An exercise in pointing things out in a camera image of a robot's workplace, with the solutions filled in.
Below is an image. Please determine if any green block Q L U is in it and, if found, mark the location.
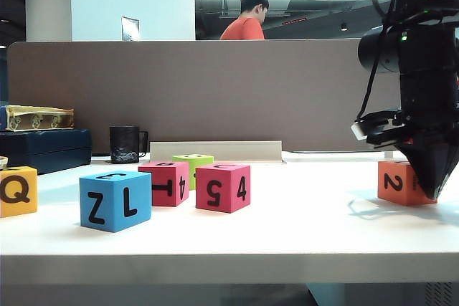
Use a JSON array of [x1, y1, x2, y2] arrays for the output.
[[171, 154, 215, 191]]

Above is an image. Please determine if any gold ornate box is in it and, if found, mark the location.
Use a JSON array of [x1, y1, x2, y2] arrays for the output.
[[0, 105, 75, 132]]

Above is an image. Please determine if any orange block 7 2 Q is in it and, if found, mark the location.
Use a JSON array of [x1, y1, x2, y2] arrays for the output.
[[377, 161, 438, 207]]

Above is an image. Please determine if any dark blue case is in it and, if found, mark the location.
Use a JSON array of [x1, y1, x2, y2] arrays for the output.
[[0, 128, 93, 176]]

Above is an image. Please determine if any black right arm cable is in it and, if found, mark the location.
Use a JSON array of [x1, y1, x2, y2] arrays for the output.
[[359, 0, 401, 123]]

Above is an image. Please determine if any blue block Z L 3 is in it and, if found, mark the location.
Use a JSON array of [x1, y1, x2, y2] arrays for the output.
[[79, 171, 152, 234]]

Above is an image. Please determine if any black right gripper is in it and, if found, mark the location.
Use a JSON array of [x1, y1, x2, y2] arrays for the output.
[[367, 105, 459, 200]]

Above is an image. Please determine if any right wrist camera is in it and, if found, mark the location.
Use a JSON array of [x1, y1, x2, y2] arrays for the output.
[[350, 110, 404, 142]]

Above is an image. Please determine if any yellow block Q A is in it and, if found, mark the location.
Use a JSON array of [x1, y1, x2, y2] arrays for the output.
[[0, 166, 38, 219]]

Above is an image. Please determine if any pink block R T 4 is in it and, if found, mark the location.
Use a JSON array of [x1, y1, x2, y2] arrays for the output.
[[138, 161, 190, 208]]

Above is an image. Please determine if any brown desk divider panel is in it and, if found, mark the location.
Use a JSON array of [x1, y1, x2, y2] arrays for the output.
[[6, 39, 406, 153]]

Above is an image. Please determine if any pink block 4 5 C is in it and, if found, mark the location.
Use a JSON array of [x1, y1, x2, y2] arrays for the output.
[[195, 163, 252, 214]]

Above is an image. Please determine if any wall sign on pillar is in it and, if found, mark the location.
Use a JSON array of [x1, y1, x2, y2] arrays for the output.
[[120, 16, 141, 42]]

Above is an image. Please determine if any black mug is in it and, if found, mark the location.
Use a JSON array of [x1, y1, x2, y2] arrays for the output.
[[109, 126, 149, 164]]

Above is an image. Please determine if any person in red shirt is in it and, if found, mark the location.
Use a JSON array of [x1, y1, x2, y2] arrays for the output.
[[219, 0, 270, 41]]

